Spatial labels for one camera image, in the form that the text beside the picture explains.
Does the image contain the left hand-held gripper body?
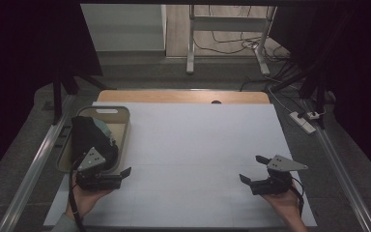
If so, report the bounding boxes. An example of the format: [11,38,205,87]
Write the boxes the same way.
[74,146,124,192]

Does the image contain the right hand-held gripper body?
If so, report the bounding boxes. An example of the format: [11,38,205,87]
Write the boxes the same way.
[249,154,309,196]

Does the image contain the dark cloth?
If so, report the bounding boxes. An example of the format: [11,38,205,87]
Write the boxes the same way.
[71,115,120,171]

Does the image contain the beige plastic basket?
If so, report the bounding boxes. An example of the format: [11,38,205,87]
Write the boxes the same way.
[55,105,131,176]

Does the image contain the person's right hand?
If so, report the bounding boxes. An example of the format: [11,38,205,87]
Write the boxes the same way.
[262,185,301,220]

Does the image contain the person's left hand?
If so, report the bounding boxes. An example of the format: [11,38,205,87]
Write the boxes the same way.
[65,174,113,220]

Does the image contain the teal cloth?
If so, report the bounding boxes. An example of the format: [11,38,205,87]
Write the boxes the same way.
[91,117,117,143]

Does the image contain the white power strip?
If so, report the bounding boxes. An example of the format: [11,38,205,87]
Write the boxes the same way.
[289,110,317,135]

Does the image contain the white plug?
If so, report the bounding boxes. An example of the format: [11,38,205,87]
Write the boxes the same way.
[306,110,323,121]

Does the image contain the white table cover sheet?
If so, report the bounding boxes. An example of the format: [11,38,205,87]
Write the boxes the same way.
[43,101,319,228]

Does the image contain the black stand leg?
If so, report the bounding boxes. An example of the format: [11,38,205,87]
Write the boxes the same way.
[315,75,327,131]
[52,76,63,126]

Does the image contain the black curtain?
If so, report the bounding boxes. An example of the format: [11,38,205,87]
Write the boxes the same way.
[269,4,371,180]
[0,0,104,188]

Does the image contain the white cabinet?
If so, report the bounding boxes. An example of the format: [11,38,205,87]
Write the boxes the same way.
[80,3,168,53]

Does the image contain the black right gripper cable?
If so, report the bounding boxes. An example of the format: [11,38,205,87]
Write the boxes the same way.
[289,176,305,218]

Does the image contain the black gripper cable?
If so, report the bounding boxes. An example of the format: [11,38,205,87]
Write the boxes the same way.
[68,157,87,232]
[289,176,305,218]

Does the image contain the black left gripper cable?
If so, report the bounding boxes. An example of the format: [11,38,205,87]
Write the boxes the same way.
[68,157,87,232]

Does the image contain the aluminium rail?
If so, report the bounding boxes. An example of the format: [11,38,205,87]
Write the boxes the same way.
[300,98,371,232]
[0,94,75,232]

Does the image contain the white floor cable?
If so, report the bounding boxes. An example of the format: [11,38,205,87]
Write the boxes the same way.
[267,86,294,114]

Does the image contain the black floor cables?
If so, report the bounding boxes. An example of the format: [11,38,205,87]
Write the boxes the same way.
[192,4,305,93]

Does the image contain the white metal desk frame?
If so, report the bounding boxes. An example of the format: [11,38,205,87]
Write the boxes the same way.
[185,4,278,77]

